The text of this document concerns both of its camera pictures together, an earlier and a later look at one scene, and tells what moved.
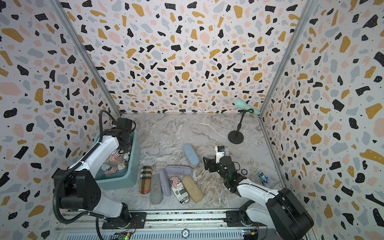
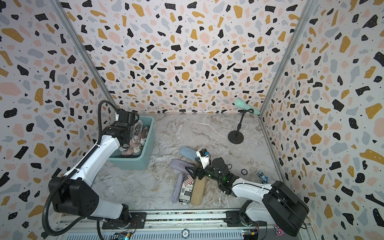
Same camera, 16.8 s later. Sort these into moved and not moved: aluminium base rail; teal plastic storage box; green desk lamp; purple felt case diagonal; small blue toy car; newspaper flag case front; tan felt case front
Moved: purple felt case diagonal; teal plastic storage box; newspaper flag case front; tan felt case front
Not moved: green desk lamp; aluminium base rail; small blue toy car
